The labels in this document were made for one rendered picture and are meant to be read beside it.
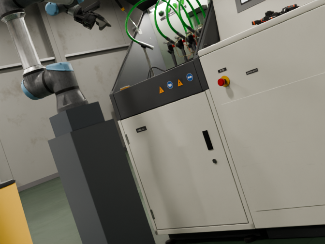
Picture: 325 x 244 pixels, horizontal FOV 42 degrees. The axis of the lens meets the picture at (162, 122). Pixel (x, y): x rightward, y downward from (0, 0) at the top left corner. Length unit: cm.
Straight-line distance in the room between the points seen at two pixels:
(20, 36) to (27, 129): 961
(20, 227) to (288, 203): 211
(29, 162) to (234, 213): 968
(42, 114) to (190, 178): 984
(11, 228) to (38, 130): 851
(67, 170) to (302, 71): 112
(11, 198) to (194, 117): 175
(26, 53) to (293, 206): 142
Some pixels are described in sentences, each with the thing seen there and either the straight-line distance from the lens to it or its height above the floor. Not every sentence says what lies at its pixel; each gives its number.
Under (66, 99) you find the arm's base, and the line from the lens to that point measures 202.
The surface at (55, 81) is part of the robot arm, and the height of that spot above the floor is 104.
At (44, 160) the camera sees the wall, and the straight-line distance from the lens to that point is 1176.
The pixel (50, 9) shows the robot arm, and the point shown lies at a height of 149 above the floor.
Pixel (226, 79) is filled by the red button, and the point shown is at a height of 80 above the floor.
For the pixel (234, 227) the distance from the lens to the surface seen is 226.
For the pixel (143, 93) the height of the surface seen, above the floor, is 88.
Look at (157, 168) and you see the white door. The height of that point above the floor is 46.
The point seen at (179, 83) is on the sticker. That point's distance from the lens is 219.
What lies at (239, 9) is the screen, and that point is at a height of 112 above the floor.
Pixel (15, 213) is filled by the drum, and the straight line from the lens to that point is 344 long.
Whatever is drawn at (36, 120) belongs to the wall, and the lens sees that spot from 1186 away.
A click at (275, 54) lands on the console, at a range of 190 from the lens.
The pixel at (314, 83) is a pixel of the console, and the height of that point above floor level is 67.
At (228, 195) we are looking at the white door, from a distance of 220.
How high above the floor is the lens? 75
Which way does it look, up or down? 1 degrees down
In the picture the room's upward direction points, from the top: 18 degrees counter-clockwise
